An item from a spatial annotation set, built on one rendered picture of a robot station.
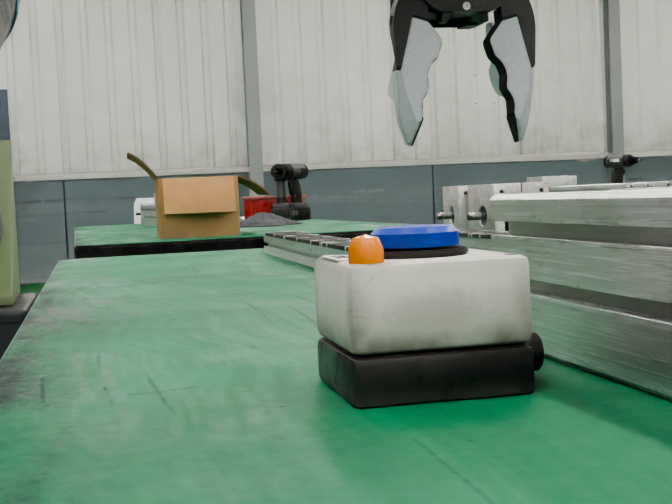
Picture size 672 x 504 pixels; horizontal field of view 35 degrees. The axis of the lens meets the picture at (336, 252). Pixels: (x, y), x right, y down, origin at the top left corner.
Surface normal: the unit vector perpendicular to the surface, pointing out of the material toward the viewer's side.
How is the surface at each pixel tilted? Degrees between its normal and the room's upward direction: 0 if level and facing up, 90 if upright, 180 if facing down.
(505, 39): 90
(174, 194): 63
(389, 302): 90
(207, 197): 68
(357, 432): 0
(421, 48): 90
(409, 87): 90
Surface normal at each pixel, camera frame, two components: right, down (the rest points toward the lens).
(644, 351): -0.98, 0.06
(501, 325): 0.21, 0.04
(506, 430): -0.04, -1.00
